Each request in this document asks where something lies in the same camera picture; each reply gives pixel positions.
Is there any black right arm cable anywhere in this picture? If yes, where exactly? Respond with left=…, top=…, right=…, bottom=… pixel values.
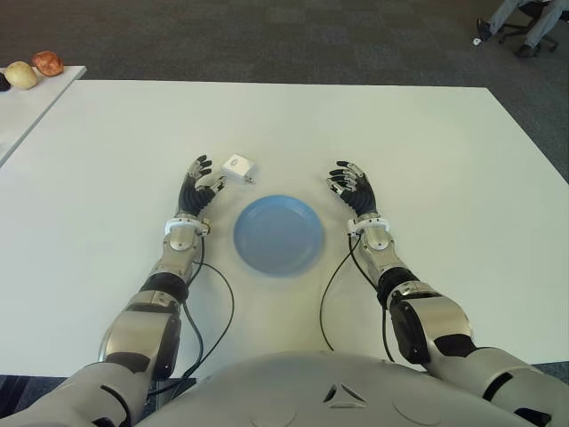
left=319, top=233, right=397, bottom=364

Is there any pale yellow fruit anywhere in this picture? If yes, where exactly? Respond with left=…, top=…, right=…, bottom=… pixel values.
left=4, top=61, right=38, bottom=91

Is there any white side table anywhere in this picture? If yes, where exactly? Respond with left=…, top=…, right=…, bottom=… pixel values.
left=0, top=65, right=86, bottom=168

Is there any white charger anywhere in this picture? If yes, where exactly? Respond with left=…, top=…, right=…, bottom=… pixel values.
left=220, top=153, right=259, bottom=187

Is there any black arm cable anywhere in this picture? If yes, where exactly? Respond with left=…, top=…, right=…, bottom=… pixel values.
left=319, top=233, right=397, bottom=364
left=146, top=248, right=236, bottom=397

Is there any red-brown fruit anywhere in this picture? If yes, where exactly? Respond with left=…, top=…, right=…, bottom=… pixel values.
left=31, top=51, right=64, bottom=77

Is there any seated person in grey trousers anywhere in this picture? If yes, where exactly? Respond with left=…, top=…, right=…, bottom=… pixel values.
left=476, top=0, right=569, bottom=58

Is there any grey robot torso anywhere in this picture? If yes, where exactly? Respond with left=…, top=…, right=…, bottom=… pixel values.
left=132, top=350, right=534, bottom=427

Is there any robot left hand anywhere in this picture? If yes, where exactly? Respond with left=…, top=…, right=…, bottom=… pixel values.
left=176, top=154, right=228, bottom=220

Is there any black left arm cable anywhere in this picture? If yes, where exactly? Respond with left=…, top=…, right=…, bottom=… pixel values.
left=146, top=248, right=236, bottom=397

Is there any black office chair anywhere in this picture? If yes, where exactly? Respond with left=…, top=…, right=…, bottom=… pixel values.
left=497, top=24, right=559, bottom=52

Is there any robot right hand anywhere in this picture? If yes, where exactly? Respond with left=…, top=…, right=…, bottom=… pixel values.
left=326, top=159, right=380, bottom=220

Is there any blue plate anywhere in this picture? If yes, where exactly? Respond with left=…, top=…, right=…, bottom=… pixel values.
left=233, top=194, right=325, bottom=278

